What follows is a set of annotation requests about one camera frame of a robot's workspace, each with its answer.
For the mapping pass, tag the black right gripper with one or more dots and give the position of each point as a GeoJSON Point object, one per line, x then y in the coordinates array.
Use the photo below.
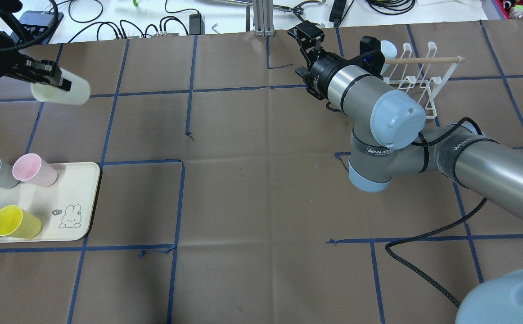
{"type": "Point", "coordinates": [321, 72]}

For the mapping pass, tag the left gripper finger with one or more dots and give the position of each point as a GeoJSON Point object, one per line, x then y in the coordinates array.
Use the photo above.
{"type": "Point", "coordinates": [33, 70]}
{"type": "Point", "coordinates": [41, 83]}

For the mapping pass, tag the cream white plastic cup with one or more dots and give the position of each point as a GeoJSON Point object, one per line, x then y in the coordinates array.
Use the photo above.
{"type": "Point", "coordinates": [78, 94]}

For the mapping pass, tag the light blue plastic cup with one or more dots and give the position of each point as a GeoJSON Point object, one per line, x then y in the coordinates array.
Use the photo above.
{"type": "Point", "coordinates": [388, 49]}

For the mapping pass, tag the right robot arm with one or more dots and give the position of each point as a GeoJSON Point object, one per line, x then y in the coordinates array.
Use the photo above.
{"type": "Point", "coordinates": [389, 138]}

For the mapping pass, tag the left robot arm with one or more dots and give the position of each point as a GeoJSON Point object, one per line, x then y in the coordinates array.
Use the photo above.
{"type": "Point", "coordinates": [16, 65]}

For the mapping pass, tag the pink plastic cup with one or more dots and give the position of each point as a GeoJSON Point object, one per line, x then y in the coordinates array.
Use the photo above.
{"type": "Point", "coordinates": [33, 169]}

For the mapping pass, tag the yellow plastic cup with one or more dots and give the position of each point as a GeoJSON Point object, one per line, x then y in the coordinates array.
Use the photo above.
{"type": "Point", "coordinates": [15, 222]}

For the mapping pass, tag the cream plastic tray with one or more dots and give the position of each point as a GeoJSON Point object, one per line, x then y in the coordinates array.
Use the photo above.
{"type": "Point", "coordinates": [65, 208]}

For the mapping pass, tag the black power adapter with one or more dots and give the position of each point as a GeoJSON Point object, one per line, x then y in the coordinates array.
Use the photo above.
{"type": "Point", "coordinates": [196, 24]}

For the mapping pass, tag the aluminium frame post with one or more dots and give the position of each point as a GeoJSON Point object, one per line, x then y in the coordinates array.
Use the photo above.
{"type": "Point", "coordinates": [263, 17]}

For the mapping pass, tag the white wire cup rack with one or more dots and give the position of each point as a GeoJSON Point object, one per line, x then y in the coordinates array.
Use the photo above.
{"type": "Point", "coordinates": [421, 78]}

